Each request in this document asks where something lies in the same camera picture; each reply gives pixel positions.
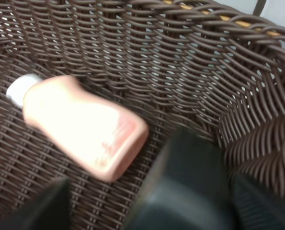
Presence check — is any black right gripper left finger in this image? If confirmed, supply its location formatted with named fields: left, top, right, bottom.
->
left=0, top=178, right=71, bottom=230

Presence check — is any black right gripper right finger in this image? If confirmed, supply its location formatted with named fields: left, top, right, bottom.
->
left=228, top=174, right=285, bottom=230

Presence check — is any dark grey pump bottle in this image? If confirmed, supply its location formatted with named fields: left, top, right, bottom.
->
left=123, top=128, right=238, bottom=230

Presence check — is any pink bottle white cap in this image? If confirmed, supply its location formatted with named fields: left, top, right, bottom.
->
left=6, top=74, right=148, bottom=182

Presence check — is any dark brown wicker basket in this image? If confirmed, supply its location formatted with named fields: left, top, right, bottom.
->
left=0, top=0, right=285, bottom=230

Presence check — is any orange wicker basket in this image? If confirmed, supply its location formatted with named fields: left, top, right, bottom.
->
left=163, top=0, right=285, bottom=40

